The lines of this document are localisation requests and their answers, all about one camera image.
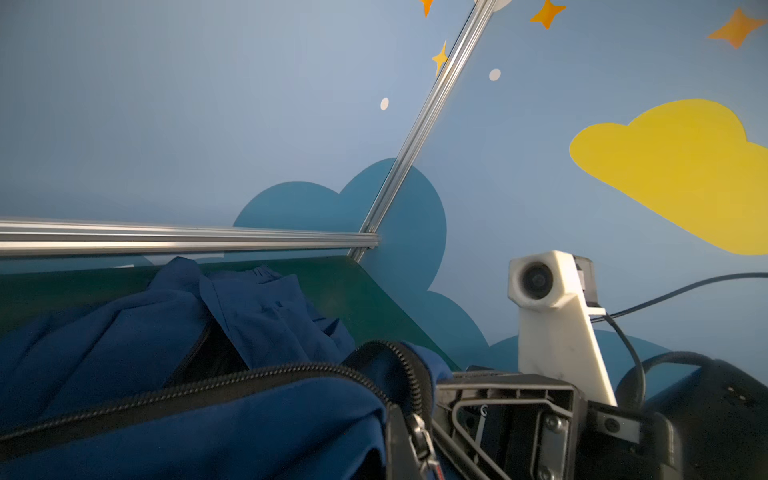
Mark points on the dark blue jacket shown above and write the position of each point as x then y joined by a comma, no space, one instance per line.
228,375

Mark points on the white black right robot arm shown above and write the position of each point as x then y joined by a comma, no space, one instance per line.
679,415

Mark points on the horizontal back aluminium rail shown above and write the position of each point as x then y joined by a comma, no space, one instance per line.
39,239

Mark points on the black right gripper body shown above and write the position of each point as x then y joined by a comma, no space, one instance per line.
497,425

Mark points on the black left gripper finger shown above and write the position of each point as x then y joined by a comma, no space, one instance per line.
406,446

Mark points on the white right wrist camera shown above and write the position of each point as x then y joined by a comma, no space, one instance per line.
556,295

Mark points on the right aluminium corner post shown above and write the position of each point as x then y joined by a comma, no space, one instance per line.
446,79

